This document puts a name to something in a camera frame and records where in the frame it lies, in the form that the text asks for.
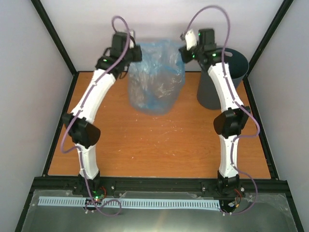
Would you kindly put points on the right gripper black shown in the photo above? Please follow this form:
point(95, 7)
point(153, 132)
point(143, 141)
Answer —
point(185, 59)

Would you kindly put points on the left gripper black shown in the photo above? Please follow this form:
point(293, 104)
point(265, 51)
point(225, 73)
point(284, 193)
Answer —
point(138, 58)

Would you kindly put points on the blue plastic trash bag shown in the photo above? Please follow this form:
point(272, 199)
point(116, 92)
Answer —
point(154, 84)

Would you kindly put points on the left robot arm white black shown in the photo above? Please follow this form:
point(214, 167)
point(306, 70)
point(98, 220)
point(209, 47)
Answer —
point(79, 122)

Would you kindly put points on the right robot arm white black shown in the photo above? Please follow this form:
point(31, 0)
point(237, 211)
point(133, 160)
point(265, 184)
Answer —
point(234, 115)

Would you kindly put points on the small circuit board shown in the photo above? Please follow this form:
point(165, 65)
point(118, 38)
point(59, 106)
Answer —
point(100, 194)

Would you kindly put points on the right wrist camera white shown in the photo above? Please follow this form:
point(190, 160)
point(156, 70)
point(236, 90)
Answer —
point(190, 39)

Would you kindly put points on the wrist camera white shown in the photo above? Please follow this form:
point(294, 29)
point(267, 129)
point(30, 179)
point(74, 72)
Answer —
point(132, 38)
point(190, 39)

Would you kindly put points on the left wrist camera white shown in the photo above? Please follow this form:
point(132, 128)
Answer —
point(132, 38)

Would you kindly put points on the black frame post right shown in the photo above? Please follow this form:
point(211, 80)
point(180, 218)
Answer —
point(281, 12)

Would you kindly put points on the black frame post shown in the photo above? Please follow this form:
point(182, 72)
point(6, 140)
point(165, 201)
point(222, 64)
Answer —
point(281, 12)
point(53, 34)

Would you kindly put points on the black frame post left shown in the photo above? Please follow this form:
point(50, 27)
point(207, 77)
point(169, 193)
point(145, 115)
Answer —
point(53, 34)

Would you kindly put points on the black aluminium rail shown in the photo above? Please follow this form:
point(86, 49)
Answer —
point(113, 186)

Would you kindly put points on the light blue slotted cable duct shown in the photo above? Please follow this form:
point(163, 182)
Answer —
point(131, 203)

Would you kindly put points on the metal base plate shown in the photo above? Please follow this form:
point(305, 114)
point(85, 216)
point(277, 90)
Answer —
point(262, 213)

